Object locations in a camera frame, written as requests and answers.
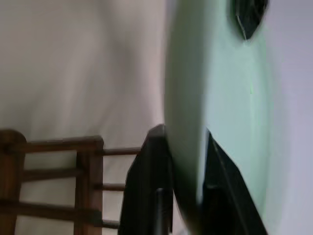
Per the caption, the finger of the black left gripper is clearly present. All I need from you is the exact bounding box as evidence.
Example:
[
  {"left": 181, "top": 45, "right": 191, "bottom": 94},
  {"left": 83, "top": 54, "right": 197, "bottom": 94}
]
[{"left": 226, "top": 0, "right": 270, "bottom": 41}]

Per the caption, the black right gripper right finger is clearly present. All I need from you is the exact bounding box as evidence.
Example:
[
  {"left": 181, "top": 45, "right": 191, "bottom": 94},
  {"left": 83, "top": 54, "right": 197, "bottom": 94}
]
[{"left": 200, "top": 127, "right": 268, "bottom": 235}]

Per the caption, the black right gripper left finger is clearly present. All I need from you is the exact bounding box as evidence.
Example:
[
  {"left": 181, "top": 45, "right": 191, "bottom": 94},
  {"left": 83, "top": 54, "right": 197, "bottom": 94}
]
[{"left": 118, "top": 124, "right": 175, "bottom": 235}]

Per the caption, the green plate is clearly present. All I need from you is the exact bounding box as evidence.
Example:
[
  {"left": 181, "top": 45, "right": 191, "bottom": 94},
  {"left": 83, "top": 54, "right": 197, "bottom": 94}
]
[{"left": 163, "top": 0, "right": 274, "bottom": 235}]

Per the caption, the wooden dish rack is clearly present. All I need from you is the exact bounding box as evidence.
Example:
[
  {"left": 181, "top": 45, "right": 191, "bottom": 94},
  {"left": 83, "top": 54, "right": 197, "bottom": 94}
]
[{"left": 0, "top": 129, "right": 143, "bottom": 235}]

